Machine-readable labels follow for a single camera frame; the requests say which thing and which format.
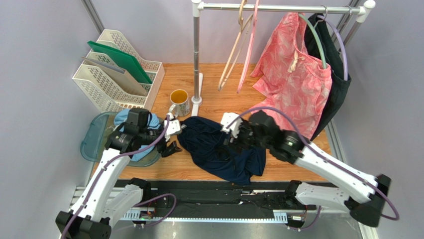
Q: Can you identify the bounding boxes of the beige plastic hanger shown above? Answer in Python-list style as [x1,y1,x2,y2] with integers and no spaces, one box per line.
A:
[217,0,253,91]

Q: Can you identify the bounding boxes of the silver clothes rack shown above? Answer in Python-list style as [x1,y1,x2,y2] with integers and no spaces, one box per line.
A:
[191,0,376,116]

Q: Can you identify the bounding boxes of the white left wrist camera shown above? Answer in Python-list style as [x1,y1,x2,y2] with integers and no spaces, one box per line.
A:
[163,113,185,141]

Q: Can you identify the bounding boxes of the green folder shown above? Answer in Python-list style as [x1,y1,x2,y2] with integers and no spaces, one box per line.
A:
[87,41,152,84]

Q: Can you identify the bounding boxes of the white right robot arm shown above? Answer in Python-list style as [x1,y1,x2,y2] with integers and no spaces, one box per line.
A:
[220,107,394,228]

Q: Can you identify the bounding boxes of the black hanging shorts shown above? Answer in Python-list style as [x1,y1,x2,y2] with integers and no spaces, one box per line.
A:
[309,13,351,140]

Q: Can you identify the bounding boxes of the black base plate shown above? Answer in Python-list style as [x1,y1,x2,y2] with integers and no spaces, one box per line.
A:
[142,181,316,219]

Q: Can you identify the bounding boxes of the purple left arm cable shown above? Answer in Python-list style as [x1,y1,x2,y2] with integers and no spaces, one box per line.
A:
[60,115,171,239]

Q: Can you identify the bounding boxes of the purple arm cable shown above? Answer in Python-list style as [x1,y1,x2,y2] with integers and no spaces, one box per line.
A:
[225,106,401,222]
[60,115,171,239]

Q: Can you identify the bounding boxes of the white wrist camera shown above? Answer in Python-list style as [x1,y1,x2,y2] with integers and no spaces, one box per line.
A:
[163,113,185,141]
[220,113,242,138]

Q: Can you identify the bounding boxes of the grey folder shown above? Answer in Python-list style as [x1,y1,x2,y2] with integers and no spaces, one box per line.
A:
[83,57,148,96]

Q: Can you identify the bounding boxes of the teal plastic tray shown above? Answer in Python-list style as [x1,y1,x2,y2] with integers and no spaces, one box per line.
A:
[80,112,161,167]

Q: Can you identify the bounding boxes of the pink patterned shorts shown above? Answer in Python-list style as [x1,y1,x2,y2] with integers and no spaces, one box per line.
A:
[251,12,332,139]

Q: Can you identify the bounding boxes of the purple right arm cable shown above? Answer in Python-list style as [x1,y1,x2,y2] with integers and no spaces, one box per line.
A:
[225,106,401,222]

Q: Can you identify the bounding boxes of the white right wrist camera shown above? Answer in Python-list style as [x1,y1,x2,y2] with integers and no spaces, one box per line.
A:
[220,113,242,138]

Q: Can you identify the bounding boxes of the white mesh file organizer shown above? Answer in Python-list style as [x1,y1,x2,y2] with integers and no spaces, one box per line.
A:
[72,29,165,113]

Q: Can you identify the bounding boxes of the light blue shorts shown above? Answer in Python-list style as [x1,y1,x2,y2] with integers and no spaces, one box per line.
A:
[113,109,164,162]

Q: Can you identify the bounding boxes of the white mug with yellow inside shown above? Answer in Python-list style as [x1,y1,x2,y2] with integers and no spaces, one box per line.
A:
[169,89,191,118]

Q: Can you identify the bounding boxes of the navy blue shorts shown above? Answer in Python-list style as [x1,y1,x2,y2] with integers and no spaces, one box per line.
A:
[177,117,266,185]

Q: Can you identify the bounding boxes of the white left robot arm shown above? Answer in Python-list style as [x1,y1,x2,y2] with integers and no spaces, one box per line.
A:
[56,108,182,239]

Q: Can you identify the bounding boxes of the pink plastic hanger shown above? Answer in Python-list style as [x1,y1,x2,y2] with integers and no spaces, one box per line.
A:
[237,0,260,94]

